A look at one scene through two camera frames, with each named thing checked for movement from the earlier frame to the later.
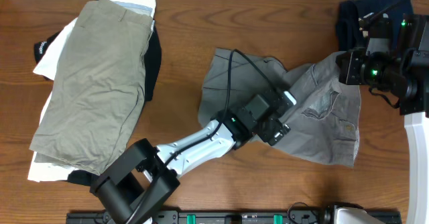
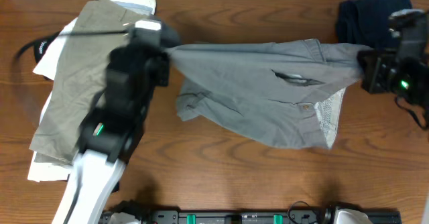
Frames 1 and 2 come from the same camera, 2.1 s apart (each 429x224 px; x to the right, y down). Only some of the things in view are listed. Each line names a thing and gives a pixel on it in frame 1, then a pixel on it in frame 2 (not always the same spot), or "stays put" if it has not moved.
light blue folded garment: (135, 8) stays put
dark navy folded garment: (348, 35) stays put
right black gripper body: (352, 76) -> (386, 76)
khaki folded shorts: (96, 88) stays put
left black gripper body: (270, 133) -> (158, 78)
